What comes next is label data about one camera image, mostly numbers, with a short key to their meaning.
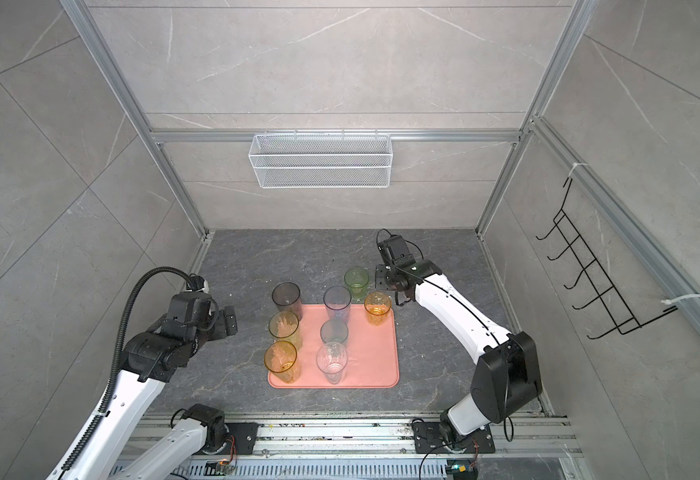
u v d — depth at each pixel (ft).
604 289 2.07
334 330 2.83
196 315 1.76
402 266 2.08
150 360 1.49
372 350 2.89
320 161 3.30
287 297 2.94
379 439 2.45
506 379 1.43
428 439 2.39
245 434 2.40
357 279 3.27
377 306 3.06
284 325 2.84
